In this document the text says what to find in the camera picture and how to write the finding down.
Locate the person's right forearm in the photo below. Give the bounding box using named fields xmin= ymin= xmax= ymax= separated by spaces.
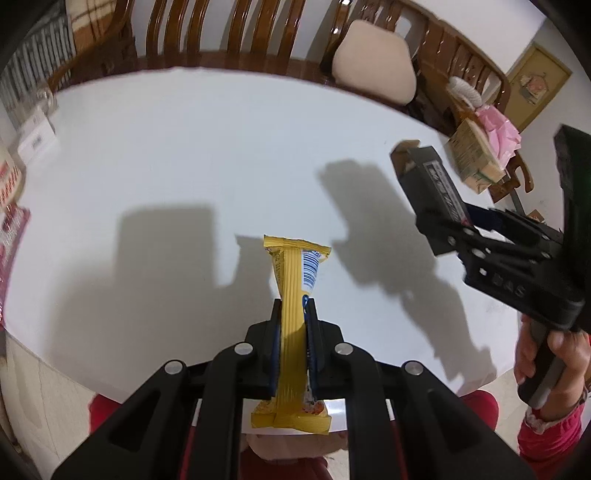
xmin=516 ymin=392 xmax=588 ymax=472

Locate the red printed packet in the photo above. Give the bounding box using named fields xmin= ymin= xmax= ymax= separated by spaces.
xmin=0 ymin=205 xmax=32 ymax=326

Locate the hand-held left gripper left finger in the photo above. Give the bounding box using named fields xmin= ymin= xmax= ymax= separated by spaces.
xmin=52 ymin=298 xmax=283 ymax=480

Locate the beige seat cushion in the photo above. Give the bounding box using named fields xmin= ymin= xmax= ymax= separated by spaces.
xmin=332 ymin=19 xmax=417 ymax=105

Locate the cardboard box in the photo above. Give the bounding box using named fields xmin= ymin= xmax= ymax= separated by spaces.
xmin=449 ymin=117 xmax=508 ymax=193

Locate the red white printed box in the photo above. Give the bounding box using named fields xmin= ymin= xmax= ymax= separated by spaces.
xmin=0 ymin=147 xmax=27 ymax=209

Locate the yellow framed wall picture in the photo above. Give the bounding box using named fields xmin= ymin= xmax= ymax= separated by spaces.
xmin=507 ymin=41 xmax=574 ymax=132

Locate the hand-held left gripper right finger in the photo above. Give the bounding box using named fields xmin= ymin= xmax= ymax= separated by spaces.
xmin=305 ymin=298 xmax=537 ymax=480

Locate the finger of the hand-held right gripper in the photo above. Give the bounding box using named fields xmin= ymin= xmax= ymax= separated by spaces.
xmin=465 ymin=204 xmax=565 ymax=253
xmin=442 ymin=227 xmax=546 ymax=267

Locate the wooden chair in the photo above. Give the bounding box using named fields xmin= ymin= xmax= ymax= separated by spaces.
xmin=489 ymin=150 xmax=536 ymax=205
xmin=144 ymin=0 xmax=334 ymax=80
xmin=46 ymin=0 xmax=141 ymax=95
xmin=321 ymin=0 xmax=512 ymax=137

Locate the person's right hand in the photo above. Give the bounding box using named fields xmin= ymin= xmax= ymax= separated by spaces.
xmin=514 ymin=316 xmax=591 ymax=422

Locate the yellow snack wrapper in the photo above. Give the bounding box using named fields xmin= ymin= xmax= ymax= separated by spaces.
xmin=250 ymin=234 xmax=333 ymax=435

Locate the pink plastic bag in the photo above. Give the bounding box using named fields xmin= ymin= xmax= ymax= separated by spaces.
xmin=475 ymin=104 xmax=523 ymax=163

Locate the black carton box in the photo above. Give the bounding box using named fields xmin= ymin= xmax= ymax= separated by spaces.
xmin=391 ymin=142 xmax=477 ymax=258

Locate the clear plastic organizer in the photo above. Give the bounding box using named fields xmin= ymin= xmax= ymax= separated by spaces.
xmin=0 ymin=0 xmax=78 ymax=132

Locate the small white box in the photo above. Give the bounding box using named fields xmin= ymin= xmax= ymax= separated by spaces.
xmin=17 ymin=107 xmax=60 ymax=162

